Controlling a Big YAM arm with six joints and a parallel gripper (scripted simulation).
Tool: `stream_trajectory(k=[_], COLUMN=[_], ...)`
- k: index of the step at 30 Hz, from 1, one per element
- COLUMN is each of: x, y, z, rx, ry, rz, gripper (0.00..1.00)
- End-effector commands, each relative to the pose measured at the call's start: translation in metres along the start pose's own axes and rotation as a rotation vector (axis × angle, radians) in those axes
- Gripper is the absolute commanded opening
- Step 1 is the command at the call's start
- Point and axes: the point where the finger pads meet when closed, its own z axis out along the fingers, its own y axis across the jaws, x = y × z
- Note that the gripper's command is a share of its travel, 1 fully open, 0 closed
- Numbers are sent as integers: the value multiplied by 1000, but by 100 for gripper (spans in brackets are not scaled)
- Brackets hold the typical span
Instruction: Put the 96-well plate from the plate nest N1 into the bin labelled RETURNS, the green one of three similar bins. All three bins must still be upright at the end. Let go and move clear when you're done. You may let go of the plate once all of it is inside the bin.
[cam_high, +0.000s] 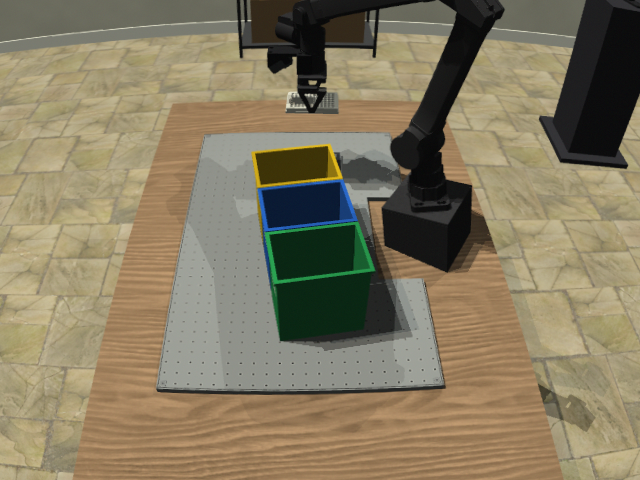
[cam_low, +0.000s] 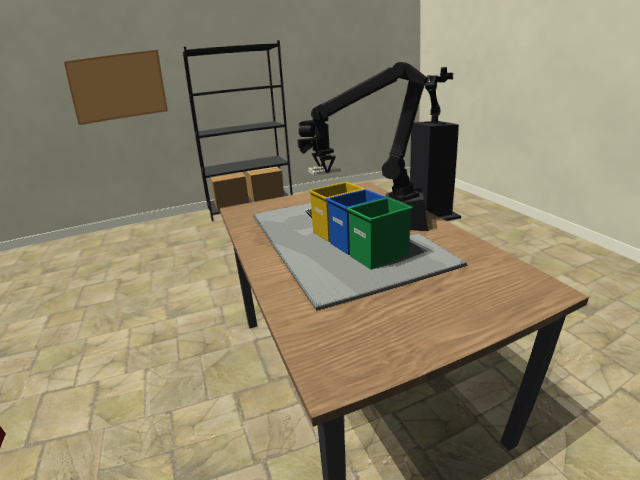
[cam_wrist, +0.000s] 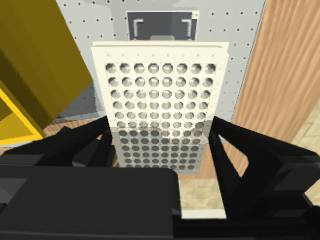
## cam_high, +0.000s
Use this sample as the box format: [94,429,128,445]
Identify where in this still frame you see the yellow open bin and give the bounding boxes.
[252,145,343,201]

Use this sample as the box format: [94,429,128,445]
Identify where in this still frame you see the blue open bin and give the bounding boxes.
[258,180,358,234]

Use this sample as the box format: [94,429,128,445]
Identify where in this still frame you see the green open-top bin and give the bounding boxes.
[265,223,375,341]

